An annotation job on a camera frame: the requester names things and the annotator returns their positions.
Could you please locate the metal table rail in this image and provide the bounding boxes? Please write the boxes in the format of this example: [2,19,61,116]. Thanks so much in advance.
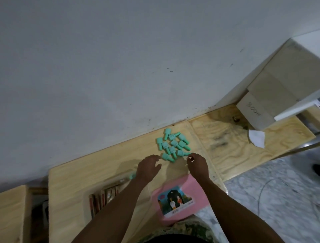
[291,139,320,154]

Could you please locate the person's left hand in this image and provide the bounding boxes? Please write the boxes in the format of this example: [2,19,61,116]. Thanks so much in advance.
[136,154,162,185]

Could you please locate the white paper scrap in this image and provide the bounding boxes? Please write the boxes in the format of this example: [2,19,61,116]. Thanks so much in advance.
[248,129,266,149]

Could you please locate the person's right hand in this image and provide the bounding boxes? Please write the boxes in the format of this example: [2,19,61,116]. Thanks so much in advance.
[187,153,210,183]

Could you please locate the pile of teal bottles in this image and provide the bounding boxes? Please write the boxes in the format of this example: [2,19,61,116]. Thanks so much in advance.
[156,128,191,163]

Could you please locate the person's left forearm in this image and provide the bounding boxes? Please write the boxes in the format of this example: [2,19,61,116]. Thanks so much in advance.
[71,176,152,243]

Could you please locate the pink picture box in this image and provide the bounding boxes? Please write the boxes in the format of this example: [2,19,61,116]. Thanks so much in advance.
[152,174,211,227]

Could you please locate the beige cardboard box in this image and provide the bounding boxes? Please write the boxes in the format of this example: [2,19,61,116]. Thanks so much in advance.
[236,45,320,131]

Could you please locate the person's right forearm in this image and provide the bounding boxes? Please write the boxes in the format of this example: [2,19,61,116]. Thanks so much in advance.
[197,175,286,243]

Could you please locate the row of brown boxes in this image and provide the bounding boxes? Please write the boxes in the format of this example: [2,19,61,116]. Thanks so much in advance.
[88,180,126,219]

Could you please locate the wooden side table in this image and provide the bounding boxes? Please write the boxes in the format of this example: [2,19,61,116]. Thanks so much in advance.
[0,185,32,243]

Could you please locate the camouflage trousers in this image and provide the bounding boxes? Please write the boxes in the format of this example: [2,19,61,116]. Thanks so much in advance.
[147,217,216,243]

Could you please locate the white shelf board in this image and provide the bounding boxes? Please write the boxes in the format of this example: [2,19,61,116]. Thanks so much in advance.
[273,30,320,123]

